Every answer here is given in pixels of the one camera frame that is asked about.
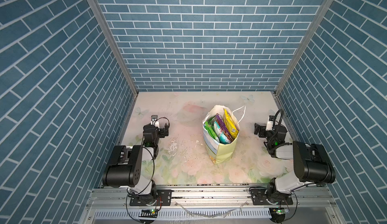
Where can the bright green snack packet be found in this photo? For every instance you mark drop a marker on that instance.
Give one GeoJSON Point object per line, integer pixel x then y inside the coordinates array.
{"type": "Point", "coordinates": [210, 131]}

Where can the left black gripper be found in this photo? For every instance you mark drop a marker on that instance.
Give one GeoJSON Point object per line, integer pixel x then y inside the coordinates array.
{"type": "Point", "coordinates": [161, 131]}

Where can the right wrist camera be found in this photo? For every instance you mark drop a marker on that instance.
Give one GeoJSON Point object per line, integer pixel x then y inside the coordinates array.
{"type": "Point", "coordinates": [271, 123]}

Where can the controller board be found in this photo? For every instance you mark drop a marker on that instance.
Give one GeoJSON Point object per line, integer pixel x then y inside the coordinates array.
{"type": "Point", "coordinates": [148, 215]}
{"type": "Point", "coordinates": [278, 215]}

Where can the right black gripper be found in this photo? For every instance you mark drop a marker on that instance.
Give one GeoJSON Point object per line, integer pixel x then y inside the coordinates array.
{"type": "Point", "coordinates": [258, 128]}

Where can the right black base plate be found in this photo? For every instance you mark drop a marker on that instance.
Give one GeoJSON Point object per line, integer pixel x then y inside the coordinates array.
{"type": "Point", "coordinates": [263, 196]}

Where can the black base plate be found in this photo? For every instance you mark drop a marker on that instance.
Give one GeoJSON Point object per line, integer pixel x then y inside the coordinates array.
{"type": "Point", "coordinates": [263, 196]}
{"type": "Point", "coordinates": [164, 197]}

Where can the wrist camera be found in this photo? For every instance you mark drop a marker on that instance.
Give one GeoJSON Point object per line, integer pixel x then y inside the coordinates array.
{"type": "Point", "coordinates": [154, 120]}
{"type": "Point", "coordinates": [271, 123]}

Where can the purple Fox's candy packet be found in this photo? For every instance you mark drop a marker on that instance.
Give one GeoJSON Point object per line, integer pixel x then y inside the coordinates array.
{"type": "Point", "coordinates": [218, 118]}

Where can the left controller board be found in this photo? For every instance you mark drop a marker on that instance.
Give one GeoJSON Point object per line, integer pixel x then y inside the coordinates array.
{"type": "Point", "coordinates": [148, 215]}

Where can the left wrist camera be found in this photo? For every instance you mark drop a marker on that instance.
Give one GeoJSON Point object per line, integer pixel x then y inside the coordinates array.
{"type": "Point", "coordinates": [154, 120]}

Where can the teal Fox's candy packet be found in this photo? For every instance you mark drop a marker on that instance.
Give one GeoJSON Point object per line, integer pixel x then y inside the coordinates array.
{"type": "Point", "coordinates": [223, 139]}

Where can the floral paper gift bag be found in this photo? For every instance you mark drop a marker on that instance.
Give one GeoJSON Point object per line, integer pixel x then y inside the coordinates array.
{"type": "Point", "coordinates": [218, 152]}

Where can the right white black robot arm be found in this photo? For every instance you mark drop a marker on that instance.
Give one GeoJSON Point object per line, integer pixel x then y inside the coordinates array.
{"type": "Point", "coordinates": [311, 165]}

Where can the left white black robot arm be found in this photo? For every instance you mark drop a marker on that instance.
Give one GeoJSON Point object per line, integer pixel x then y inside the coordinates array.
{"type": "Point", "coordinates": [123, 169]}

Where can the yellow snack packet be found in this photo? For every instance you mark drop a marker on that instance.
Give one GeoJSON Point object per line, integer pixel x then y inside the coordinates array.
{"type": "Point", "coordinates": [230, 124]}

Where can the aluminium mounting rail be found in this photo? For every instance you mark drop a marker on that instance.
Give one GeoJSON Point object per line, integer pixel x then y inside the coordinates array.
{"type": "Point", "coordinates": [212, 204]}

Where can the right controller board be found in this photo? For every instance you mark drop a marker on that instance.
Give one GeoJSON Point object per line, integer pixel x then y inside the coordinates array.
{"type": "Point", "coordinates": [278, 215]}

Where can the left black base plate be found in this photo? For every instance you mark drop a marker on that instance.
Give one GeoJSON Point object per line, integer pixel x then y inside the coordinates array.
{"type": "Point", "coordinates": [164, 197]}

